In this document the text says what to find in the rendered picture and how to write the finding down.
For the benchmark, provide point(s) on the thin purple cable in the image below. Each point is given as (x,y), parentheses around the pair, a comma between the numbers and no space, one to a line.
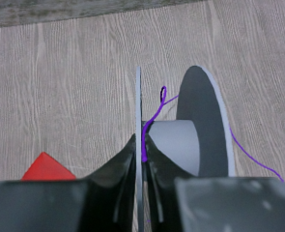
(162,99)

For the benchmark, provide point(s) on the grey cable reel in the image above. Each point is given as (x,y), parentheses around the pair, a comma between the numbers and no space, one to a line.
(199,140)

